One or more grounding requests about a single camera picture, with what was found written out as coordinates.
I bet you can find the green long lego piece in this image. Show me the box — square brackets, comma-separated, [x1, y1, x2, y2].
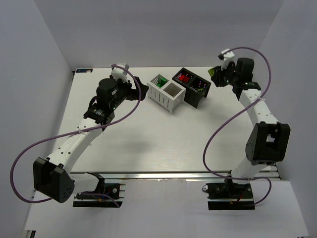
[156, 77, 168, 88]

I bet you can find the yellow green long brick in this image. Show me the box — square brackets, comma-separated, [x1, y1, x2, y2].
[208, 68, 216, 78]

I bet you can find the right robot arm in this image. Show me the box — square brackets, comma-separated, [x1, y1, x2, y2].
[210, 57, 290, 184]

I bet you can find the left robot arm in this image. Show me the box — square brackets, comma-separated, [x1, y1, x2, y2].
[33, 77, 149, 203]

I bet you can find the white slotted container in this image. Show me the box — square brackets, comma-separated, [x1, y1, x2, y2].
[147, 74, 186, 113]

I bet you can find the left blue table label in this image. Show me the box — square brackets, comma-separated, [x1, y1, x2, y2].
[75, 68, 93, 73]

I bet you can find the black slotted container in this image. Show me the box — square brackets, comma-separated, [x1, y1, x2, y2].
[172, 67, 211, 109]

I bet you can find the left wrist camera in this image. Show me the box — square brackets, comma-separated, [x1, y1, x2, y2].
[111, 63, 130, 83]

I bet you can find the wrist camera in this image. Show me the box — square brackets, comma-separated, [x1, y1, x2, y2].
[111, 63, 130, 83]
[218, 49, 235, 70]

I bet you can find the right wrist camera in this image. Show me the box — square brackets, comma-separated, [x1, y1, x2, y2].
[218, 49, 235, 70]

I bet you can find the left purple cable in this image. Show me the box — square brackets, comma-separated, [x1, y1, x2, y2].
[9, 64, 143, 204]

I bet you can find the purple cable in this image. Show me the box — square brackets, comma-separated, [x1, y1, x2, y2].
[9, 64, 143, 204]
[203, 47, 272, 205]

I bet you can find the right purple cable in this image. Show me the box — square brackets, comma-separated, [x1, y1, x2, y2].
[203, 47, 272, 205]

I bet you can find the aluminium table rail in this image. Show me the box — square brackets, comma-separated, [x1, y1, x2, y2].
[71, 172, 280, 181]

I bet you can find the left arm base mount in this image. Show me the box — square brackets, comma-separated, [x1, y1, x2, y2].
[71, 173, 126, 208]

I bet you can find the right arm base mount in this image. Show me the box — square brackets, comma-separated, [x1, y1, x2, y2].
[202, 180, 255, 211]

